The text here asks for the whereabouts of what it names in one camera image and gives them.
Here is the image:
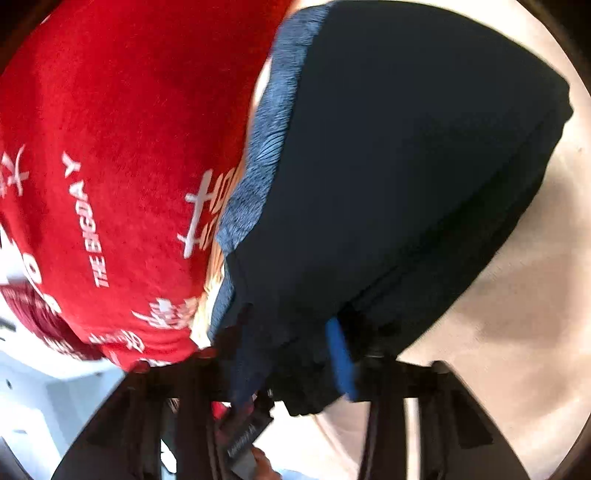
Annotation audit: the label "red printed blanket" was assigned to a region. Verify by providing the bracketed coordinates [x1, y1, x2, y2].
[0, 0, 303, 422]

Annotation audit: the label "black pants with blue stripes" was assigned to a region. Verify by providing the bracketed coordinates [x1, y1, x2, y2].
[207, 0, 576, 417]

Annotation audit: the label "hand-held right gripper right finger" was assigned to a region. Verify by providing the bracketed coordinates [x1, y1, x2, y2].
[325, 318, 533, 480]

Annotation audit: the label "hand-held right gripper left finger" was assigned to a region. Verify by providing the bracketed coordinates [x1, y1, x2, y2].
[51, 348, 227, 480]

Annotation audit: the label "person's left hand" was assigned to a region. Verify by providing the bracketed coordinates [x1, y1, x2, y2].
[252, 448, 283, 480]

